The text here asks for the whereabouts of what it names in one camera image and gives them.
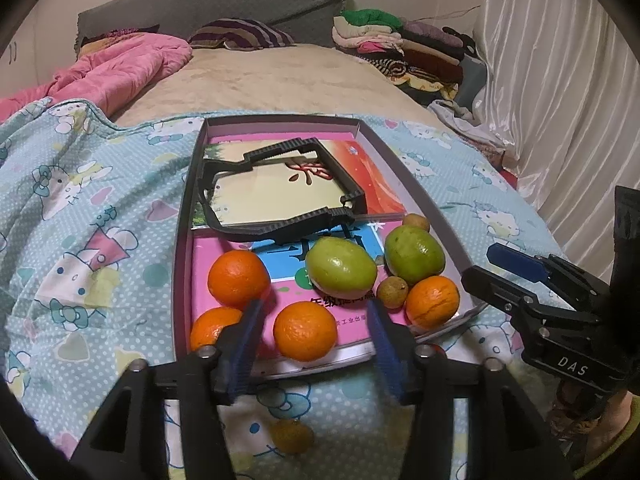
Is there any white cloth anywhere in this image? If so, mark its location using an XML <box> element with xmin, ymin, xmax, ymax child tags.
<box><xmin>429</xmin><ymin>100</ymin><xmax>516</xmax><ymax>149</ymax></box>

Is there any pink quilt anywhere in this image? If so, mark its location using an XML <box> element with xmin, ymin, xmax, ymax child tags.
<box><xmin>0</xmin><ymin>30</ymin><xmax>193</xmax><ymax>123</ymax></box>

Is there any small green mango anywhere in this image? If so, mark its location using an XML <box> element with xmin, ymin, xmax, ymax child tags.
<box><xmin>384</xmin><ymin>225</ymin><xmax>446</xmax><ymax>287</ymax></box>

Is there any large longan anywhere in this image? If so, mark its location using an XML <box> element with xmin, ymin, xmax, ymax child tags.
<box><xmin>271</xmin><ymin>419</ymin><xmax>316</xmax><ymax>453</ymax></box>

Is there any orange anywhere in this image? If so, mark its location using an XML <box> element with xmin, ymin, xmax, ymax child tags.
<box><xmin>405</xmin><ymin>276</ymin><xmax>461</xmax><ymax>331</ymax></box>
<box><xmin>190</xmin><ymin>307</ymin><xmax>244</xmax><ymax>353</ymax></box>
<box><xmin>207</xmin><ymin>250</ymin><xmax>271</xmax><ymax>309</ymax></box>
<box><xmin>273</xmin><ymin>301</ymin><xmax>338</xmax><ymax>362</ymax></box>

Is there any pink workbook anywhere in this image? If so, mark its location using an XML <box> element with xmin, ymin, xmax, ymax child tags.
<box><xmin>190</xmin><ymin>220</ymin><xmax>482</xmax><ymax>379</ymax></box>

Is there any red cloth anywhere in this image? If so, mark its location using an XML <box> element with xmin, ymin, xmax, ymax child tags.
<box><xmin>495</xmin><ymin>167</ymin><xmax>521</xmax><ymax>196</ymax></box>

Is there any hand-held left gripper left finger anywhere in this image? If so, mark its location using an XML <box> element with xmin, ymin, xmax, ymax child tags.
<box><xmin>70</xmin><ymin>298</ymin><xmax>268</xmax><ymax>480</ymax></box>

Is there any white wardrobe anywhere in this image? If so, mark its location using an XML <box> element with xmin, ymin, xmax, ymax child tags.
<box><xmin>0</xmin><ymin>5</ymin><xmax>42</xmax><ymax>92</ymax></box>

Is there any white curtain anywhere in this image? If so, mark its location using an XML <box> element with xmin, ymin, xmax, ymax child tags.
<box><xmin>470</xmin><ymin>0</ymin><xmax>640</xmax><ymax>271</ymax></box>

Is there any person's right forearm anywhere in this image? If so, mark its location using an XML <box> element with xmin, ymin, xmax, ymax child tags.
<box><xmin>575</xmin><ymin>395</ymin><xmax>640</xmax><ymax>479</ymax></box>

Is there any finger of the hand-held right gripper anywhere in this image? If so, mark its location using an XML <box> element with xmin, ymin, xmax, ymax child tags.
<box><xmin>487</xmin><ymin>243</ymin><xmax>566</xmax><ymax>287</ymax></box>
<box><xmin>461</xmin><ymin>266</ymin><xmax>532</xmax><ymax>313</ymax></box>

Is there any striped pillow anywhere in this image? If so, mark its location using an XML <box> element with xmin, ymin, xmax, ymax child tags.
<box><xmin>187</xmin><ymin>19</ymin><xmax>296</xmax><ymax>51</ymax></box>

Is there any grey cardboard box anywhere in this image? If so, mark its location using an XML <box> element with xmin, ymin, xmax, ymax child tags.
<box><xmin>171</xmin><ymin>114</ymin><xmax>490</xmax><ymax>357</ymax></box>

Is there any beige bed sheet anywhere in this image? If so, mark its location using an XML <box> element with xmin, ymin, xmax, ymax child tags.
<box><xmin>110</xmin><ymin>42</ymin><xmax>451</xmax><ymax>129</ymax></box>

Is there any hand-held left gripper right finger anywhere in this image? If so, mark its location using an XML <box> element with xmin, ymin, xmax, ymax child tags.
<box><xmin>366</xmin><ymin>298</ymin><xmax>576</xmax><ymax>480</ymax></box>

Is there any black plastic frame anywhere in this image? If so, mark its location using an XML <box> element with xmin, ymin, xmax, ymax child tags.
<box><xmin>196</xmin><ymin>136</ymin><xmax>368</xmax><ymax>244</ymax></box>

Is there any cartoon cat printed blanket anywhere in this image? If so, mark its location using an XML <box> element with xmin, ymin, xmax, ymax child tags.
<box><xmin>0</xmin><ymin>97</ymin><xmax>591</xmax><ymax>480</ymax></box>

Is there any person's right hand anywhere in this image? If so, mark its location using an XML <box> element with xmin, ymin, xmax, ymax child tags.
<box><xmin>550</xmin><ymin>385</ymin><xmax>637</xmax><ymax>466</ymax></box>

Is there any stack of folded clothes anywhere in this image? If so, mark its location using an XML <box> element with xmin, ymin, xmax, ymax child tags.
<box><xmin>332</xmin><ymin>8</ymin><xmax>476</xmax><ymax>106</ymax></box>

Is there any grey headboard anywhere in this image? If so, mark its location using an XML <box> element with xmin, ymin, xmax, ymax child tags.
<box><xmin>75</xmin><ymin>0</ymin><xmax>353</xmax><ymax>54</ymax></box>

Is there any grey cushion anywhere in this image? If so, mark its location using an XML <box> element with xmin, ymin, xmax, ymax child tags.
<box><xmin>457</xmin><ymin>55</ymin><xmax>489</xmax><ymax>107</ymax></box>

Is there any large green mango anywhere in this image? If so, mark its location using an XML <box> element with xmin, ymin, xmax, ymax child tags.
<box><xmin>305</xmin><ymin>236</ymin><xmax>378</xmax><ymax>297</ymax></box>

